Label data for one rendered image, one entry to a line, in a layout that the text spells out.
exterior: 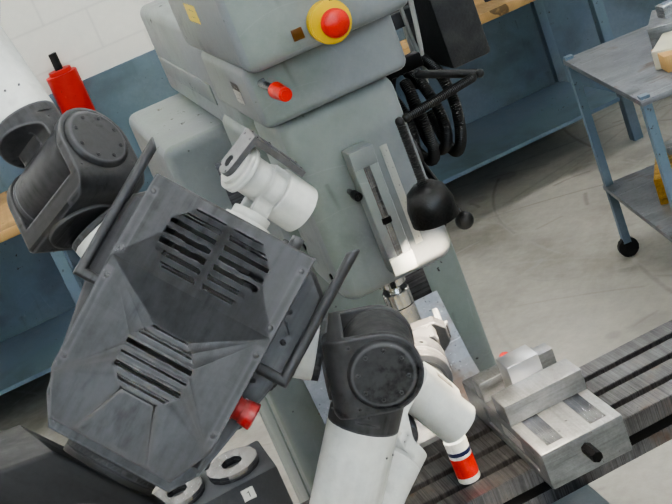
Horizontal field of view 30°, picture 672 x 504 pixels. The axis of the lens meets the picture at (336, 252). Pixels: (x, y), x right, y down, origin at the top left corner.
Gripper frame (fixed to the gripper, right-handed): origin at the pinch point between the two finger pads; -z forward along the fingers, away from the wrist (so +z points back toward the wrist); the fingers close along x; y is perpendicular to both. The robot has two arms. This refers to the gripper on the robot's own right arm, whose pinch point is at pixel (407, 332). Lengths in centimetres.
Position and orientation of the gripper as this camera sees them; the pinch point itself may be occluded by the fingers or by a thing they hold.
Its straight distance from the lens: 198.3
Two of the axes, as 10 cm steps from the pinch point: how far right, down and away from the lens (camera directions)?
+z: 0.8, 3.5, -9.3
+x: -9.4, 3.4, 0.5
